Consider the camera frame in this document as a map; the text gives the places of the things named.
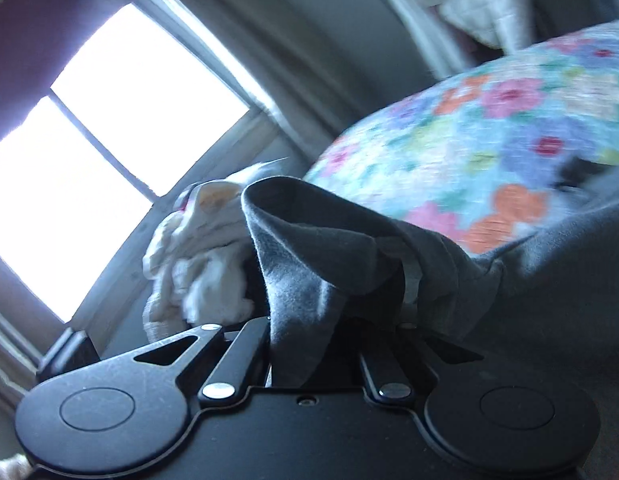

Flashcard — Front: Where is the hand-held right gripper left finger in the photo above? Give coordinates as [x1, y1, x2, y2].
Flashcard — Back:
[100, 316, 272, 409]

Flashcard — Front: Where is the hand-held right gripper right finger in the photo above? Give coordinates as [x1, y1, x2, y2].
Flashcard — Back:
[358, 332, 486, 405]

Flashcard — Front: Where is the grey sweatshirt garment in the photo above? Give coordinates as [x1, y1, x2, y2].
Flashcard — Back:
[240, 160, 619, 480]

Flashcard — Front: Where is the white fluffy towel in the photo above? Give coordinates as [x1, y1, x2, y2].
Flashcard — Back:
[142, 200, 270, 344]

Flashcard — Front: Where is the cream folded garment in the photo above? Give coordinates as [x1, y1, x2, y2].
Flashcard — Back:
[175, 157, 291, 223]

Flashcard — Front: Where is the floral quilted bedspread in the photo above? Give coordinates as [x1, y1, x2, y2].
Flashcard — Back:
[301, 20, 619, 257]

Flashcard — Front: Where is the dark purple curtain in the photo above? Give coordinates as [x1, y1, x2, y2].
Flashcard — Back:
[0, 0, 151, 152]

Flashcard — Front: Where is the window with white frame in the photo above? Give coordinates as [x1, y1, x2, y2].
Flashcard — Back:
[0, 0, 292, 403]

